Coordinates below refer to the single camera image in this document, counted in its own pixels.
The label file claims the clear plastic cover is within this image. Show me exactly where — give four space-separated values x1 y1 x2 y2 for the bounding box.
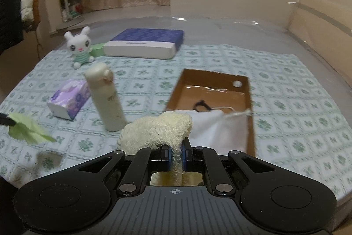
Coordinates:
48 15 352 103

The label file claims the black jacket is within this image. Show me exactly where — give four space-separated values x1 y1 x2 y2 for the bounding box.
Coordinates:
0 0 25 56

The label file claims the blue and white flat box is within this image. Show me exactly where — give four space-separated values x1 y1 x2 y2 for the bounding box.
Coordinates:
103 28 185 60

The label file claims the cream loofah sponge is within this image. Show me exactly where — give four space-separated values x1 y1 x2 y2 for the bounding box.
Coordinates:
117 111 193 183

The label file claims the black elastic strap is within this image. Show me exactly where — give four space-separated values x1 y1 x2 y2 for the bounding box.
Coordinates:
193 100 213 113

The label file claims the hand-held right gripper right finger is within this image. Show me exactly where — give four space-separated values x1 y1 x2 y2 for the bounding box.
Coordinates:
181 138 275 197

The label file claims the light green small box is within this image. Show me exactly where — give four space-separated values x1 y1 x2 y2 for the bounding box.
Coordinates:
89 42 108 58

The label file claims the purple tissue pack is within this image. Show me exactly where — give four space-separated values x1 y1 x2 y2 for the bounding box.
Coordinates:
47 79 92 121

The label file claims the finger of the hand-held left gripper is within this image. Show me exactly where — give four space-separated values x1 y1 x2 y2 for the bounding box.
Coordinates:
0 113 17 127

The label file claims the white drawstring cloth bag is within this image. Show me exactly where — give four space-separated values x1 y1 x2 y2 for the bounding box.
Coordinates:
174 109 253 155

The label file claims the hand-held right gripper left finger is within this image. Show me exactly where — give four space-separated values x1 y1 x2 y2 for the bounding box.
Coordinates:
78 145 174 197

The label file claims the floral bedsheet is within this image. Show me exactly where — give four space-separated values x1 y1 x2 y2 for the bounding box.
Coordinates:
0 44 352 204

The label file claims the white bunny plush toy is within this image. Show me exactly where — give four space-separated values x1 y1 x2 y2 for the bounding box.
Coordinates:
64 26 95 70

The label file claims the wooden headboard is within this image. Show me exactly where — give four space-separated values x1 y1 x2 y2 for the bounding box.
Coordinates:
286 0 352 72

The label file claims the light green cloth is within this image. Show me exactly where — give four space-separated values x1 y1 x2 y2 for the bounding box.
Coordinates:
8 113 57 145

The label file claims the brown cardboard box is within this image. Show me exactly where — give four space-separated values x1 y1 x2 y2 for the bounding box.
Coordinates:
164 68 257 158

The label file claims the cream thermos bottle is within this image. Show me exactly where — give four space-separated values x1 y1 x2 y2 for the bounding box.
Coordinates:
84 63 128 132

